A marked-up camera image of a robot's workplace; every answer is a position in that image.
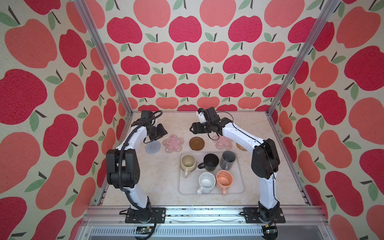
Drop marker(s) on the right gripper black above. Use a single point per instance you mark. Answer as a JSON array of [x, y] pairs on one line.
[[195, 128]]

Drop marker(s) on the clear plastic tray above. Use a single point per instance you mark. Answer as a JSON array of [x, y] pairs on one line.
[[190, 185]]

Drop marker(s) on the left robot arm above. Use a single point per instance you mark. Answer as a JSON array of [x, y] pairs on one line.
[[122, 164]]

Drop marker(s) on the woven rattan round coaster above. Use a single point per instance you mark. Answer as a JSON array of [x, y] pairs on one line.
[[241, 148]]

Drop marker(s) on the aluminium front rail frame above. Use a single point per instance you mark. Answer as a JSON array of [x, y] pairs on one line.
[[294, 222]]

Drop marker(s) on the peach pink mug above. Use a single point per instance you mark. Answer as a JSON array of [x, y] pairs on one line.
[[224, 180]]

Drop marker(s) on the brown wooden round coaster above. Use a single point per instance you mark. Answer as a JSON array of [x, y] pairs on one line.
[[196, 143]]

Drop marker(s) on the beige mug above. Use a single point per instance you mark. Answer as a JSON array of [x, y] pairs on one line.
[[188, 164]]

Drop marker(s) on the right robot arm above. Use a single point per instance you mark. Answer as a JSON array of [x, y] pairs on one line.
[[265, 159]]

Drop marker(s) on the grey mug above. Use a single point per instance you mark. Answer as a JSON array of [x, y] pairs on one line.
[[227, 160]]

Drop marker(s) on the pink flower coaster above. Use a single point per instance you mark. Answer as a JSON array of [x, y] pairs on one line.
[[222, 142], [173, 144]]

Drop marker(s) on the black mug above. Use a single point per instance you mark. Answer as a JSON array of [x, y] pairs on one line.
[[209, 163]]

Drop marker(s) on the left aluminium corner post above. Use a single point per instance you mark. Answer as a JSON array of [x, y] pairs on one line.
[[103, 53]]

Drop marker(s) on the aluminium corner post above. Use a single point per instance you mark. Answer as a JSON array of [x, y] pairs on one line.
[[103, 53], [319, 24]]

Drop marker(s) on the right aluminium corner post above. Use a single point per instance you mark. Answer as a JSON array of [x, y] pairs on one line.
[[319, 24]]

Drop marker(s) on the grey round coaster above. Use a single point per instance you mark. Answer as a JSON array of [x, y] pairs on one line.
[[153, 147]]

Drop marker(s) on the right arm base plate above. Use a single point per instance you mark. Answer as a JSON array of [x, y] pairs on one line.
[[263, 216]]

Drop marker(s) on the white mug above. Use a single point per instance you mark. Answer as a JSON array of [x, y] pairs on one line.
[[207, 182]]

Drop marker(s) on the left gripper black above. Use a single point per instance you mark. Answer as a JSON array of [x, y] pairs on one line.
[[161, 132]]

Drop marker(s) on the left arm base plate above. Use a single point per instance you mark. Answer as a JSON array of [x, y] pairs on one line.
[[145, 215]]

